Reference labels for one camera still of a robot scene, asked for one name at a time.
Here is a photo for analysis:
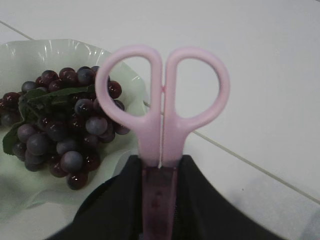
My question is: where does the purple grape bunch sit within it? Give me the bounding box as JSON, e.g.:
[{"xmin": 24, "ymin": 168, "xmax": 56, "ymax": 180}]
[{"xmin": 0, "ymin": 65, "xmax": 129, "ymax": 190}]

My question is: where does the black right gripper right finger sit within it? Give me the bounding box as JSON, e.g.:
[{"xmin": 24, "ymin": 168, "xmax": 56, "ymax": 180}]
[{"xmin": 174, "ymin": 155, "xmax": 281, "ymax": 240}]

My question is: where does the green wavy glass plate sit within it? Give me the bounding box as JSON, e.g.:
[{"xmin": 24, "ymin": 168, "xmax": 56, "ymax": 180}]
[{"xmin": 0, "ymin": 39, "xmax": 138, "ymax": 240}]

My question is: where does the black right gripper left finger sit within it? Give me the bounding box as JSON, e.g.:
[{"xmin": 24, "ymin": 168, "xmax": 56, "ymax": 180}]
[{"xmin": 49, "ymin": 155, "xmax": 142, "ymax": 240}]

